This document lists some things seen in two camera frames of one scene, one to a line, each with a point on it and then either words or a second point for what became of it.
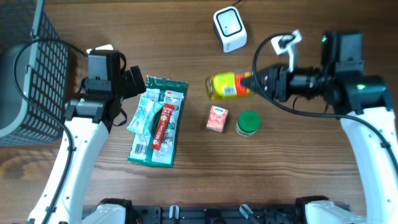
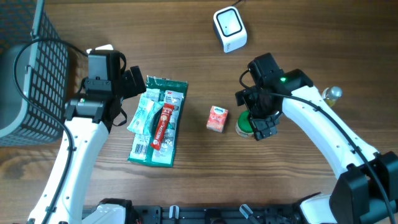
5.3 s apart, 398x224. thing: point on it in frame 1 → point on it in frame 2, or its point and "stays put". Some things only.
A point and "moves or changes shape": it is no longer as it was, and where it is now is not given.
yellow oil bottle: [226, 84] moves or changes shape
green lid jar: [248, 122] stays put
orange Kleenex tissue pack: [217, 119] stays put
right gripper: [275, 81] → [262, 126]
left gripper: [134, 82] stays put
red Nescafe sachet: [167, 109] stays put
